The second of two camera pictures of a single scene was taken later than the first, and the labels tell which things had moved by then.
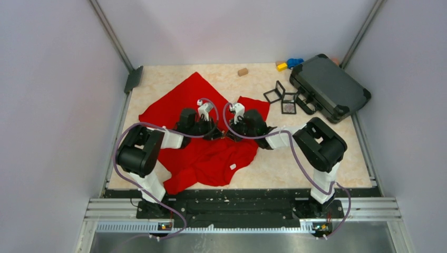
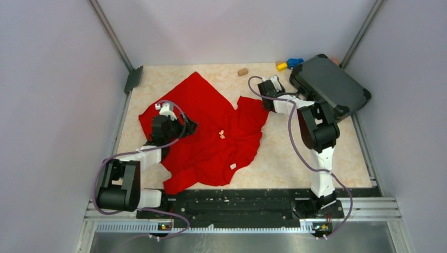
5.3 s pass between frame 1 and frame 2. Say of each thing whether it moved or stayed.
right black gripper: moved
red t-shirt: stayed
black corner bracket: stayed
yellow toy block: stayed
